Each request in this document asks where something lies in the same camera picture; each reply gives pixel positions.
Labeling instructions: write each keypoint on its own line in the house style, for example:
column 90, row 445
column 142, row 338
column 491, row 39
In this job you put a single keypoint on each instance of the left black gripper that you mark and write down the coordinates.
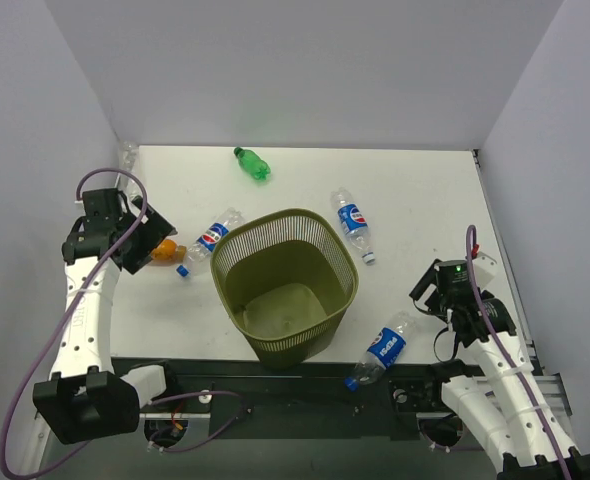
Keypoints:
column 148, row 232

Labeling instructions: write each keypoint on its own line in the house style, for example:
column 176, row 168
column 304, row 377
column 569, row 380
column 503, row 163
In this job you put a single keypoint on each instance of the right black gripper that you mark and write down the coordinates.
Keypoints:
column 420, row 286

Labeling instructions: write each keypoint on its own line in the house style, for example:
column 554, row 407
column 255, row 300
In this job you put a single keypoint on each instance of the orange drink bottle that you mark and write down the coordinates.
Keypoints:
column 168, row 252

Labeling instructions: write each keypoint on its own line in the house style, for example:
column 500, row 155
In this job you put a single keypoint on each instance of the Pepsi bottle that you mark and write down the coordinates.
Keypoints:
column 354, row 224
column 383, row 352
column 197, row 257

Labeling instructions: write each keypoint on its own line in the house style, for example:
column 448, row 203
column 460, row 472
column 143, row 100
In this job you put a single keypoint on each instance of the clear unlabelled plastic bottle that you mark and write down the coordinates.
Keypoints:
column 128, row 158

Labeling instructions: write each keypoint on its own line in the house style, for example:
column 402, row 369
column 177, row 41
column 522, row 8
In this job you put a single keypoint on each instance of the green plastic bottle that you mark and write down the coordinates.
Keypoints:
column 252, row 164

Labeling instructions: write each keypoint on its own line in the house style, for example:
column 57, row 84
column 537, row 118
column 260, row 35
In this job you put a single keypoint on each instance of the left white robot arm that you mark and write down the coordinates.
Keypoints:
column 83, row 399

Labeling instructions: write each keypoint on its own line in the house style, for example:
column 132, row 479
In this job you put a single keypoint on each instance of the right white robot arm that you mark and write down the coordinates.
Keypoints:
column 513, row 422

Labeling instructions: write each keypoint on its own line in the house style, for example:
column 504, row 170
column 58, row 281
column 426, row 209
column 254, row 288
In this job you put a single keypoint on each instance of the olive green mesh bin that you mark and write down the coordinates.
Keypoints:
column 286, row 281

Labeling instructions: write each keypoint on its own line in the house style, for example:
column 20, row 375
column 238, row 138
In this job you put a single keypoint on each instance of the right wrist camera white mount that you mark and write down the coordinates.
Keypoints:
column 482, row 268

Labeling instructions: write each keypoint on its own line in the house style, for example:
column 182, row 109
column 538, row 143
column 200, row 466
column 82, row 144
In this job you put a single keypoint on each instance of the aluminium frame rail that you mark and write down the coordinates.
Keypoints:
column 550, row 386

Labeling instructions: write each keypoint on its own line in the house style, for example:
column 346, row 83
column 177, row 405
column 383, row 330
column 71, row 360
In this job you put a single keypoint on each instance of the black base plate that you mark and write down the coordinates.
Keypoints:
column 308, row 402

